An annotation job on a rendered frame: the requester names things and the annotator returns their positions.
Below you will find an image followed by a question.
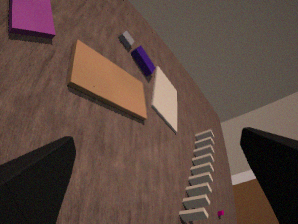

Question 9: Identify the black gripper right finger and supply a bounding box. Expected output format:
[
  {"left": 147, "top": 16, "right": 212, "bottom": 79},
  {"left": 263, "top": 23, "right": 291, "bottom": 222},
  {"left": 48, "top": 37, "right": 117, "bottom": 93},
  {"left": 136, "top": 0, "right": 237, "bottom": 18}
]
[{"left": 239, "top": 127, "right": 298, "bottom": 224}]

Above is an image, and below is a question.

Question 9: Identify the orange flat rectangular slab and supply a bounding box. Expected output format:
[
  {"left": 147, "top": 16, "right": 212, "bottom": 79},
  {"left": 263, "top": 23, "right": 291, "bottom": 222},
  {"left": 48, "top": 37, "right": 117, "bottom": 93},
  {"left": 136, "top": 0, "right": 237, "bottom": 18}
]
[{"left": 68, "top": 40, "right": 148, "bottom": 121}]

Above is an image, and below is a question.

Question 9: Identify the beige flat bar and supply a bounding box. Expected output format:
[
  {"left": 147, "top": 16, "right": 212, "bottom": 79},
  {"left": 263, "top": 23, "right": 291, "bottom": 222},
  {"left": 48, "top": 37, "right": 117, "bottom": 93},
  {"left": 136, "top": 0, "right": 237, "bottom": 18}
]
[{"left": 152, "top": 65, "right": 177, "bottom": 132}]

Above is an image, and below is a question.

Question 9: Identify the beige domino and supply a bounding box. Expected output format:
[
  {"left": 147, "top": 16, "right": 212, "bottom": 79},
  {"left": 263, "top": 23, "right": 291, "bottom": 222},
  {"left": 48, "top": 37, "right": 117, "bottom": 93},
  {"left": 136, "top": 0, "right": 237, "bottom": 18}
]
[
  {"left": 178, "top": 208, "right": 209, "bottom": 221},
  {"left": 193, "top": 144, "right": 214, "bottom": 157},
  {"left": 182, "top": 193, "right": 210, "bottom": 209},
  {"left": 188, "top": 172, "right": 213, "bottom": 185},
  {"left": 194, "top": 137, "right": 214, "bottom": 148},
  {"left": 192, "top": 153, "right": 214, "bottom": 165},
  {"left": 194, "top": 129, "right": 214, "bottom": 141},
  {"left": 185, "top": 183, "right": 212, "bottom": 197},
  {"left": 192, "top": 163, "right": 213, "bottom": 175}
]

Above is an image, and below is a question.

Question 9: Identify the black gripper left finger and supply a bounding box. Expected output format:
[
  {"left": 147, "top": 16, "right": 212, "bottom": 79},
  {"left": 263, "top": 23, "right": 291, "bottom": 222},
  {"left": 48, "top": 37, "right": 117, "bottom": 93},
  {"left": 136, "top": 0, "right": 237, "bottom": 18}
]
[{"left": 0, "top": 136, "right": 76, "bottom": 224}]

